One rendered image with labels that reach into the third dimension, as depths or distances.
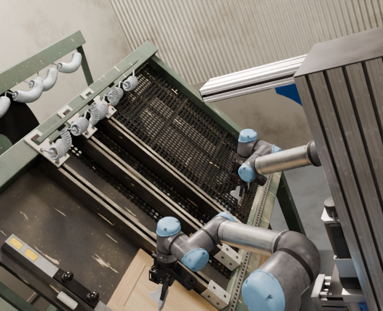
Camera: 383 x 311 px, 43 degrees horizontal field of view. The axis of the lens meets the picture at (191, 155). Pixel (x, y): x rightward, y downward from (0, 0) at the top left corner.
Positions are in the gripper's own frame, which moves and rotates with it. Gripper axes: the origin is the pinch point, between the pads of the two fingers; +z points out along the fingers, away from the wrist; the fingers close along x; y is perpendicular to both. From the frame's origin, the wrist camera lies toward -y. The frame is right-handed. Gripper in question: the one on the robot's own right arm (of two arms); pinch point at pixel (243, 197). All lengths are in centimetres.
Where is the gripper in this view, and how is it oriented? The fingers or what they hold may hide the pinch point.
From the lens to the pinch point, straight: 226.3
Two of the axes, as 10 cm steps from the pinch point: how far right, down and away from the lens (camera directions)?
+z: -0.5, 8.2, 5.7
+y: -9.1, -2.8, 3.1
